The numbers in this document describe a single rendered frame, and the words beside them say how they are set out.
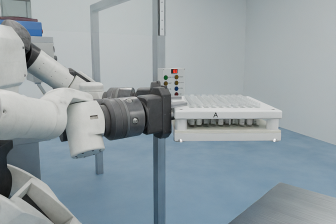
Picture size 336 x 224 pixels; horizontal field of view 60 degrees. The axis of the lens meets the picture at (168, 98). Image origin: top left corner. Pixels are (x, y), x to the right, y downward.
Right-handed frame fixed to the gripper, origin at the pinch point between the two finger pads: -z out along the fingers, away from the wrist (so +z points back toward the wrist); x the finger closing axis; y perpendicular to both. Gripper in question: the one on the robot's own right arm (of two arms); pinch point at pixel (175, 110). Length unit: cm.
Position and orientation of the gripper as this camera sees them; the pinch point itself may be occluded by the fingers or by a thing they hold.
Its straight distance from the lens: 71.1
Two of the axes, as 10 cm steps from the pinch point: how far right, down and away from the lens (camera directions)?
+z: -8.3, 0.9, -5.6
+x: 0.2, 9.9, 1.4
